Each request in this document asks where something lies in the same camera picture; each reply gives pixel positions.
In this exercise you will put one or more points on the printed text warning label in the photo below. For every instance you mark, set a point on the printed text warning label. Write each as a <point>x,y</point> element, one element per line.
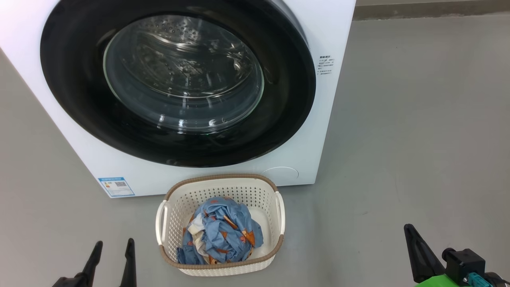
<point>325,65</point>

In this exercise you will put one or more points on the blue energy label sticker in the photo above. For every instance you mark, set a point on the blue energy label sticker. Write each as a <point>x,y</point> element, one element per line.
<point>116,187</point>

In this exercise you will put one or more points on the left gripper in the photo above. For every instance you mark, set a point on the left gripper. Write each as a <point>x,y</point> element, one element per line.
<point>69,282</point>

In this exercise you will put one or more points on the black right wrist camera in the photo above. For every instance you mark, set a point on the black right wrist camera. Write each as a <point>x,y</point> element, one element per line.
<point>464,261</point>

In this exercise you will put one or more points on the perforated steel washer drum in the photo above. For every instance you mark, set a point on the perforated steel washer drum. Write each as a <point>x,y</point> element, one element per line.
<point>171,32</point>

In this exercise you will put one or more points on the white front-load washing machine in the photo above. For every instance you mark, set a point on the white front-load washing machine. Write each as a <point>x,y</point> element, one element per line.
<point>326,119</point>

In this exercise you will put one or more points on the round white filter cover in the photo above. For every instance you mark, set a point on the round white filter cover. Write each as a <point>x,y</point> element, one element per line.
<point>281,175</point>

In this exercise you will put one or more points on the black round glass washer door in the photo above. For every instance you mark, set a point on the black round glass washer door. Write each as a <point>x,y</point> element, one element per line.
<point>79,99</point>

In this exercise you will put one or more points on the cream perforated laundry basket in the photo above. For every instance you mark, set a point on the cream perforated laundry basket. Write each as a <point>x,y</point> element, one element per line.
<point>255,195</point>

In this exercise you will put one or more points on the blue garment with cream lining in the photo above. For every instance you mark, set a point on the blue garment with cream lining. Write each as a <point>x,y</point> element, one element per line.
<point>187,253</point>

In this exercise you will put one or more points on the blue cartoon print garment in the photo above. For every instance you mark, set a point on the blue cartoon print garment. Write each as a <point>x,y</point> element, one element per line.
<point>227,231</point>

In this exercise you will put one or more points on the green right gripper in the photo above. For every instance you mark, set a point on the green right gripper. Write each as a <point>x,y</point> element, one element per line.
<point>442,281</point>

